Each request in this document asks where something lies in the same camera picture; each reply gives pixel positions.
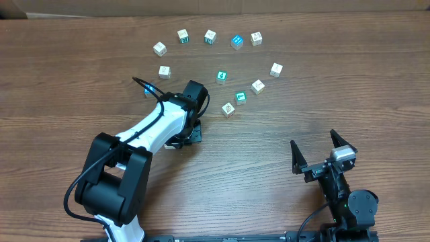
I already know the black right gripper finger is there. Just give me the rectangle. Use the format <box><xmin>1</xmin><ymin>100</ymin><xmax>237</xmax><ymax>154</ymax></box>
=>
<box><xmin>290</xmin><ymin>140</ymin><xmax>308</xmax><ymax>174</ymax></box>
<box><xmin>330</xmin><ymin>129</ymin><xmax>358</xmax><ymax>153</ymax></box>

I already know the blue D wooden block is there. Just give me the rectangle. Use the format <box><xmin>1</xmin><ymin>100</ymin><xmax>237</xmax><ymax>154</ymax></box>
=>
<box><xmin>164</xmin><ymin>144</ymin><xmax>176</xmax><ymax>150</ymax></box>

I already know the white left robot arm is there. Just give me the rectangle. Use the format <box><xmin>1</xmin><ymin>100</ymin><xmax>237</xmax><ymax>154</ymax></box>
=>
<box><xmin>63</xmin><ymin>78</ymin><xmax>210</xmax><ymax>241</ymax></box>

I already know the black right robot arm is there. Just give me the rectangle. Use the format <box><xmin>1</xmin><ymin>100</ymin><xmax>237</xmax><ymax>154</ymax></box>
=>
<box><xmin>286</xmin><ymin>129</ymin><xmax>379</xmax><ymax>242</ymax></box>

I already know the blue X wooden block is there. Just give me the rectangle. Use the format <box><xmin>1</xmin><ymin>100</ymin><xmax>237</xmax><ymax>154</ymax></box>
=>
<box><xmin>144</xmin><ymin>84</ymin><xmax>157</xmax><ymax>97</ymax></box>

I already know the red Y wooden block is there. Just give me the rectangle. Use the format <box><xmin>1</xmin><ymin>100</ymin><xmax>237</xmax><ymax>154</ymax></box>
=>
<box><xmin>222</xmin><ymin>102</ymin><xmax>235</xmax><ymax>118</ymax></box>

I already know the plain globe wooden block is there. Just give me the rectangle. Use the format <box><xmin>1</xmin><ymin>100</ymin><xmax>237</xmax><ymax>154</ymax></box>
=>
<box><xmin>159</xmin><ymin>66</ymin><xmax>171</xmax><ymax>79</ymax></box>

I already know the green 7 wooden block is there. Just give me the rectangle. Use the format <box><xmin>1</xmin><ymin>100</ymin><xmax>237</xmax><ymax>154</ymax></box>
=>
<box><xmin>235</xmin><ymin>91</ymin><xmax>247</xmax><ymax>106</ymax></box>

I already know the green 4 wooden block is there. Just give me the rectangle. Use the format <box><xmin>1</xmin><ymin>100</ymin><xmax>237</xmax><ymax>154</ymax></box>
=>
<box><xmin>216</xmin><ymin>70</ymin><xmax>228</xmax><ymax>85</ymax></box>

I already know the yellow G wooden block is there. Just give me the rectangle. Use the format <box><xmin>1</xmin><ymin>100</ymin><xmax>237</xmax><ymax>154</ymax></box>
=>
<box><xmin>251</xmin><ymin>79</ymin><xmax>265</xmax><ymax>95</ymax></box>

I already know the yellow-edged wooden block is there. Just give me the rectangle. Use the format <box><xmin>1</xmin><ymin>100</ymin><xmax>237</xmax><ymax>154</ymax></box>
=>
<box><xmin>153</xmin><ymin>42</ymin><xmax>167</xmax><ymax>57</ymax></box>

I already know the yellow anchor wooden block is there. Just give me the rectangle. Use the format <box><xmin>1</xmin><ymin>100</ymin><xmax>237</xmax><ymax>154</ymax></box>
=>
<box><xmin>269</xmin><ymin>63</ymin><xmax>283</xmax><ymax>78</ymax></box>

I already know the green K wooden block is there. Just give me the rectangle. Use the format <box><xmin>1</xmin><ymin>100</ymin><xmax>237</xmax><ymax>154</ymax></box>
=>
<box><xmin>177</xmin><ymin>29</ymin><xmax>189</xmax><ymax>44</ymax></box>

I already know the green J wooden block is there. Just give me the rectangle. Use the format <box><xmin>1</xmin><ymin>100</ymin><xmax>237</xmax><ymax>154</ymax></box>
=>
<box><xmin>204</xmin><ymin>30</ymin><xmax>216</xmax><ymax>45</ymax></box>

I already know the blue-top wooden block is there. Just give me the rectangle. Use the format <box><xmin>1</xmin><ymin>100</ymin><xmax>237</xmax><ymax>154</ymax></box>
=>
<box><xmin>230</xmin><ymin>35</ymin><xmax>244</xmax><ymax>50</ymax></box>

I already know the yellow O wooden block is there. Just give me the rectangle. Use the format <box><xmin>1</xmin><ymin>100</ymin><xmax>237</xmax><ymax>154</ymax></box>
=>
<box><xmin>251</xmin><ymin>32</ymin><xmax>263</xmax><ymax>46</ymax></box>

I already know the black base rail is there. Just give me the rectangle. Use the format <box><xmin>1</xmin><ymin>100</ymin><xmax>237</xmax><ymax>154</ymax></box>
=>
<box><xmin>80</xmin><ymin>230</ymin><xmax>380</xmax><ymax>242</ymax></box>

